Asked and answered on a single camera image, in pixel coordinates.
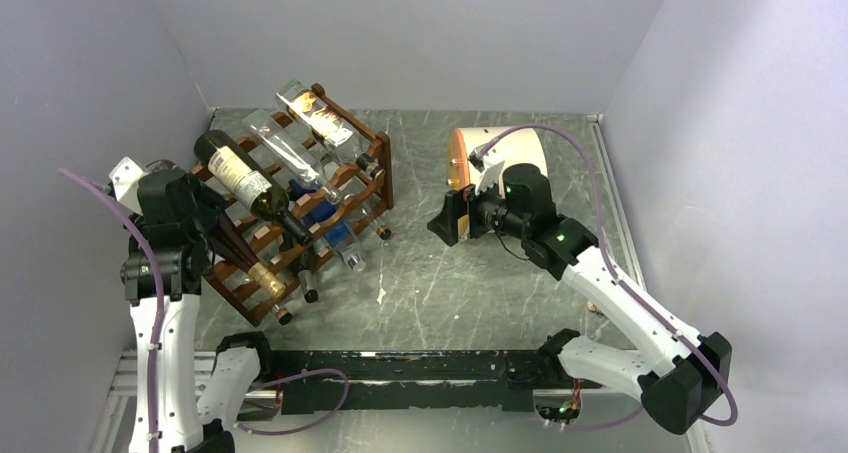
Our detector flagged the brown wooden wine rack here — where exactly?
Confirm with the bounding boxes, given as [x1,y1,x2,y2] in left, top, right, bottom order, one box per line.
[194,84,394,325]

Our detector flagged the green wine bottle white label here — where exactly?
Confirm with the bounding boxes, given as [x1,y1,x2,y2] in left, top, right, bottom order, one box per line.
[193,130,313,246]

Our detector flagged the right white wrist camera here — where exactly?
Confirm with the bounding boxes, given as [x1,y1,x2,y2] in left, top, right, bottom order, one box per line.
[468,144,506,196]

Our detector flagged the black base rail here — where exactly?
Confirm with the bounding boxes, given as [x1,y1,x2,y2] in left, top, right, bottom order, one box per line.
[247,350,601,415]

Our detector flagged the clear whisky bottle black label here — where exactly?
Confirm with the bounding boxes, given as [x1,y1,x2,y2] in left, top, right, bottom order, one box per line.
[276,80,385,179]

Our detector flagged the dark red wine bottle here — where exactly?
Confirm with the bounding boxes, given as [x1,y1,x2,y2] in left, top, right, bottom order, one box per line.
[209,212,285,302]

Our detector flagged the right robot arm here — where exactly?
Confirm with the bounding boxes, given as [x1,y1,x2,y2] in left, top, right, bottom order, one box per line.
[427,163,732,435]

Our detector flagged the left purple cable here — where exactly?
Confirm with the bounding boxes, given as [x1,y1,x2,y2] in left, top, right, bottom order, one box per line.
[58,166,167,453]

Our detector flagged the clear bottle bottom rack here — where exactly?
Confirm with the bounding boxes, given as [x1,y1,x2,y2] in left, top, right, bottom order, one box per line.
[218,263,293,326]

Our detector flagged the blue square glass bottle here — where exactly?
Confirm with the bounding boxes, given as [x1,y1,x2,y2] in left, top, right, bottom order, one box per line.
[305,200,366,272]

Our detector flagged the orange card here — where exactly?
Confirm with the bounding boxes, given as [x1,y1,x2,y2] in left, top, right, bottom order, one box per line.
[587,302,603,315]

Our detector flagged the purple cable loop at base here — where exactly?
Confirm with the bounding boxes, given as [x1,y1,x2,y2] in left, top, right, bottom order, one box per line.
[230,369,350,437]

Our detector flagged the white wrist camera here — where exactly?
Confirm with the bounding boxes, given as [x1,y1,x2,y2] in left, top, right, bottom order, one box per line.
[109,157,149,215]
[468,144,506,196]

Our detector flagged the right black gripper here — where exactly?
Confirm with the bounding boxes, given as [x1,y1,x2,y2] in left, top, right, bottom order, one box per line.
[427,169,529,246]

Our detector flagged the white cylinder drum orange face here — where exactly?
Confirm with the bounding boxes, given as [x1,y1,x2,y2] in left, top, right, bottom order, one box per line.
[447,126,562,244]

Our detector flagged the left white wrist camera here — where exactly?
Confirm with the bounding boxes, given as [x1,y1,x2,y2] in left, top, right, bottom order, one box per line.
[109,157,149,215]

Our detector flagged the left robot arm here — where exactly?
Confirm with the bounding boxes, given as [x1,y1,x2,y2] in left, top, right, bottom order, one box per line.
[121,167,277,452]

